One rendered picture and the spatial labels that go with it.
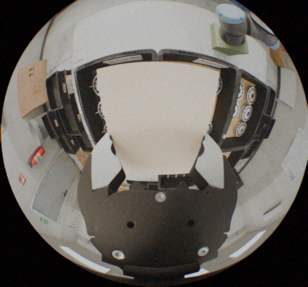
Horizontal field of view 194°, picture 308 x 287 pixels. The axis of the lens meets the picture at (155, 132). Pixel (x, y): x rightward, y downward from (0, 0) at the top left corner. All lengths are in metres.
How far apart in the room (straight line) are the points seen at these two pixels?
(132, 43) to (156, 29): 0.15
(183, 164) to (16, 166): 2.73
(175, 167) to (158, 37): 0.56
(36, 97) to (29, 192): 2.01
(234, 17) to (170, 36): 0.34
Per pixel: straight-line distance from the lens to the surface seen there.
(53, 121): 1.51
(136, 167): 0.15
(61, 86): 1.14
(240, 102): 0.61
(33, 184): 2.88
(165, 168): 0.15
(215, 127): 0.48
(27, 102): 2.53
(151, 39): 0.56
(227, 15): 0.44
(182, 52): 0.32
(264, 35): 0.47
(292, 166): 3.48
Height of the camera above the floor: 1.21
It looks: 58 degrees down
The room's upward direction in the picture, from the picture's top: 180 degrees clockwise
